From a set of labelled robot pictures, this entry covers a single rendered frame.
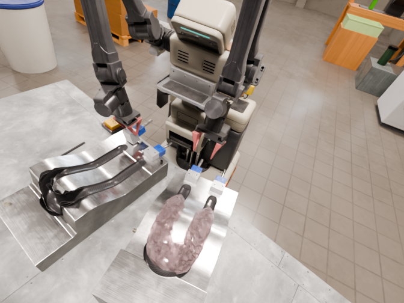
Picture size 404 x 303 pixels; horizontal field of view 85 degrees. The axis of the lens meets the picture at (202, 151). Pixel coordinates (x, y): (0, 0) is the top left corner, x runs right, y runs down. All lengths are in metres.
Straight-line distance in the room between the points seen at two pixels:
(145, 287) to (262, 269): 0.40
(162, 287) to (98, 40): 0.70
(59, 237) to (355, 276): 1.92
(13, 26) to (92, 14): 2.39
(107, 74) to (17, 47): 2.49
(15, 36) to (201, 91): 2.46
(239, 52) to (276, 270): 0.71
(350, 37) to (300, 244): 4.35
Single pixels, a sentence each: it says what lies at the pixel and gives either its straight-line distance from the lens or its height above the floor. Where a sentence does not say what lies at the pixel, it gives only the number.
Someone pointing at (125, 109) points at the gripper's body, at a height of 1.06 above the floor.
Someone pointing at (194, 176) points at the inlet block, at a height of 0.88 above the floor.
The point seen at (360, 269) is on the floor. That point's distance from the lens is 2.21.
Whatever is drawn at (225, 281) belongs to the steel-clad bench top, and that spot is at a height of 0.80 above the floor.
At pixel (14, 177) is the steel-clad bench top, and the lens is 1.07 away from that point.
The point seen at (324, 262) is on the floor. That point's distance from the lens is 2.05.
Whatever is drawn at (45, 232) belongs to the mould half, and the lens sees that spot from 0.84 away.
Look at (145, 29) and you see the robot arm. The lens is 0.98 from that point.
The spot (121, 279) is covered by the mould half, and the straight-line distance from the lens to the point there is 0.68.
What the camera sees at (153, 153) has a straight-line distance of 0.88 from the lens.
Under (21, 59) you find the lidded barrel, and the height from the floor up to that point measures 0.17.
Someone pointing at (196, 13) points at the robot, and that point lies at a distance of 0.92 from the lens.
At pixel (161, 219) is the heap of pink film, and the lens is 0.73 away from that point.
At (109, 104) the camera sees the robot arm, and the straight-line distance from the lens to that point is 0.77.
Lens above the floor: 1.57
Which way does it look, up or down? 45 degrees down
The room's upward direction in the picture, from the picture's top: 14 degrees clockwise
